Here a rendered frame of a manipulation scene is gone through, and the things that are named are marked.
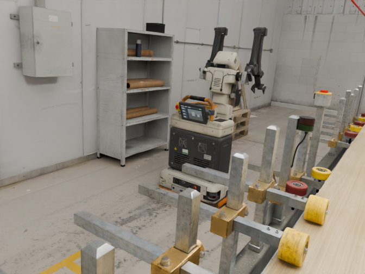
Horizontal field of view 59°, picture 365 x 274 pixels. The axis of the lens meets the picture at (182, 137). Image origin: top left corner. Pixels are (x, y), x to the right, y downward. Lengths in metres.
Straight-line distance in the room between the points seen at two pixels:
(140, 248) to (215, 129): 2.03
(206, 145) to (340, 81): 6.64
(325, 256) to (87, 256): 0.64
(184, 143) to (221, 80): 0.68
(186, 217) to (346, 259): 0.46
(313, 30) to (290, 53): 0.77
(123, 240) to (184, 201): 0.19
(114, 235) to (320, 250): 0.54
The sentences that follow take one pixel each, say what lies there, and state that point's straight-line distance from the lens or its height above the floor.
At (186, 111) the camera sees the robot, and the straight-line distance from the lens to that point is 2.77.
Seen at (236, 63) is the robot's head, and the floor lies 1.29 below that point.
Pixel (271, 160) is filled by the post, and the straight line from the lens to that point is 1.11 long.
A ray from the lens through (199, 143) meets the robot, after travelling 2.81.
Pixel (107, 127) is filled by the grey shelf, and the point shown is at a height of 0.43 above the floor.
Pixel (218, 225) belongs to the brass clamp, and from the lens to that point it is 0.88.
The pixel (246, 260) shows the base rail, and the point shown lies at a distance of 1.21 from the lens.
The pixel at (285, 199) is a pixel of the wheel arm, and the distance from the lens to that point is 1.10.
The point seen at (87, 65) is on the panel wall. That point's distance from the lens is 3.85.
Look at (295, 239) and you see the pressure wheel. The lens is 0.84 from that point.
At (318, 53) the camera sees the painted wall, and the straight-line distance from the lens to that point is 9.16.
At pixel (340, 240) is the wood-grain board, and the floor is 0.90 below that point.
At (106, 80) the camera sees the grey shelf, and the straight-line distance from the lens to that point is 3.83.
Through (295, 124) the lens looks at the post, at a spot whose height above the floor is 1.14.
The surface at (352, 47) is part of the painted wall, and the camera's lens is 9.04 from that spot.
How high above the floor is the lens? 1.39
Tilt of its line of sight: 15 degrees down
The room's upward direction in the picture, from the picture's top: 4 degrees clockwise
